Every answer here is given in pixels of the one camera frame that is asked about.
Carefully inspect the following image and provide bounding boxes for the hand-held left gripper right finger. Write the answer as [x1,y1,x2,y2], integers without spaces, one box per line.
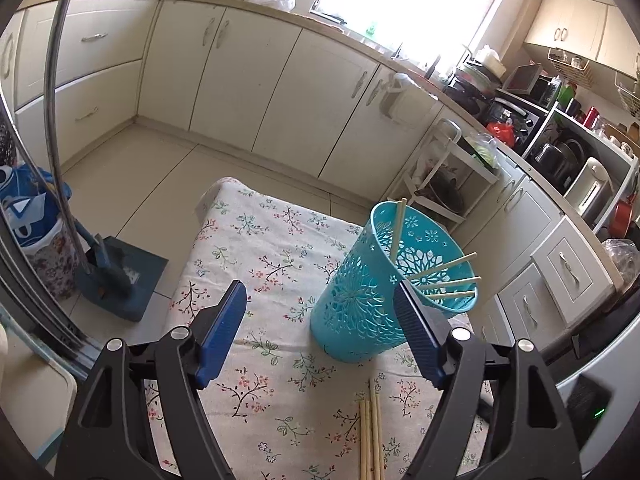
[392,282,583,480]

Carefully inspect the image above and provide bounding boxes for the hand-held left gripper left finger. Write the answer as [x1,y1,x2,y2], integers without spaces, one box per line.
[54,280,248,480]

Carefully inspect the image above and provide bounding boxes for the wooden chopstick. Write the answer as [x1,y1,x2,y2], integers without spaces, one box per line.
[368,380,378,480]
[358,400,366,480]
[425,290,477,302]
[415,276,482,290]
[364,399,372,480]
[390,198,407,257]
[372,385,385,480]
[406,252,478,281]

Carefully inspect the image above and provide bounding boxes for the teal perforated plastic basket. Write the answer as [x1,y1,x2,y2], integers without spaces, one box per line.
[309,201,478,364]

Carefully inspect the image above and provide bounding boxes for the floral tablecloth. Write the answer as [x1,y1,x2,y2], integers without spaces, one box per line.
[145,176,496,480]

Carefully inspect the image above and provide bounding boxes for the white drawer cabinet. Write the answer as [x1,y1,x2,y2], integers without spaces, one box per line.
[480,215,616,346]

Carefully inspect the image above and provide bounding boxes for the white appliance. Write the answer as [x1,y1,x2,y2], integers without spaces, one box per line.
[555,330,640,480]

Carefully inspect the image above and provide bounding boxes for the white trolley rack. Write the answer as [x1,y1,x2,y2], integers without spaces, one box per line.
[387,119,501,223]

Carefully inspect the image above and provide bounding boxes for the blue patterned bag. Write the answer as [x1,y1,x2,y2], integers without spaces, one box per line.
[0,164,81,301]

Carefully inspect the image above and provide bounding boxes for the bag of green vegetables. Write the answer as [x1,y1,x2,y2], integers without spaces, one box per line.
[462,131,501,168]

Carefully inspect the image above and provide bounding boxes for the red plastic bag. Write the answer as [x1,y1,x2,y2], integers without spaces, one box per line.
[486,120,516,148]

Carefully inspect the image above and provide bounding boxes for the clear plastic bag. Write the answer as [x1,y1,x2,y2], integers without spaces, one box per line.
[600,237,640,286]

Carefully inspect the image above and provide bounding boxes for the black pot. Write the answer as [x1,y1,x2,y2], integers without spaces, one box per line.
[532,140,586,186]

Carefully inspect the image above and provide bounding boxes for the white electric water boiler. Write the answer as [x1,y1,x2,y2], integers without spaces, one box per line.
[565,156,613,226]

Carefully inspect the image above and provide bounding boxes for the red pan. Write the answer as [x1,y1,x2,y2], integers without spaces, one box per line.
[607,200,638,241]

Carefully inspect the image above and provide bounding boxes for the black toaster oven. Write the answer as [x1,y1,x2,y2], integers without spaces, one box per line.
[482,97,543,153]

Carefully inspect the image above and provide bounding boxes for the white hanging bag holder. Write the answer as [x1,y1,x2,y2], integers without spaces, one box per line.
[377,72,426,123]

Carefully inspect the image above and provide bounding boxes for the white base cabinets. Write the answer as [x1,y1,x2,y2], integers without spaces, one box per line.
[0,0,566,241]

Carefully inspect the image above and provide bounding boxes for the dish rack with dishes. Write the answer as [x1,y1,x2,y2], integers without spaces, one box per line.
[442,45,506,111]

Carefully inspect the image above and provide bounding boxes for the white countertop shelf unit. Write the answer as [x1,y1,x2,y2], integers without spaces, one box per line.
[522,102,640,231]

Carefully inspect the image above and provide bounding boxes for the microwave oven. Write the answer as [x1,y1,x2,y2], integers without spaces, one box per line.
[502,62,561,108]

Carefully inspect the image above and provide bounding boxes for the kitchen window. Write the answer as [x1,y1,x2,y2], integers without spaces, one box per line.
[310,0,513,66]

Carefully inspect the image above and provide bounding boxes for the black wok with handle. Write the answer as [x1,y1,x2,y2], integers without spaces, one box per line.
[415,167,466,213]

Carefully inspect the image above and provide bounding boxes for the wire hanging basket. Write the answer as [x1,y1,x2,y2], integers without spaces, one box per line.
[547,47,593,86]

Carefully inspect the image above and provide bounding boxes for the white wall cabinets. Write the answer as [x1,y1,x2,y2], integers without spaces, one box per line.
[522,0,640,68]

